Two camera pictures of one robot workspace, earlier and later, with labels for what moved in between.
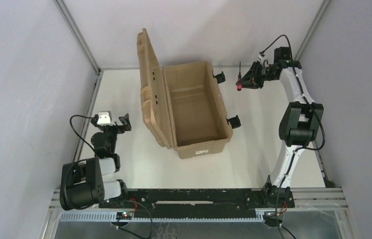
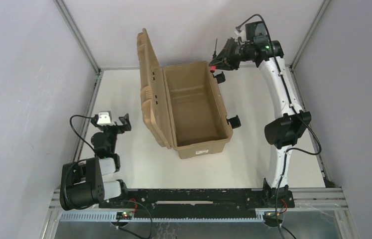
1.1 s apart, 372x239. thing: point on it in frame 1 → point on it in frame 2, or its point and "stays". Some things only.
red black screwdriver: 239,82 → 213,67
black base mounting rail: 203,200 stays
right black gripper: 254,75 → 229,54
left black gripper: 119,124 stays
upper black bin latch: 220,77 stays
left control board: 126,215 stays
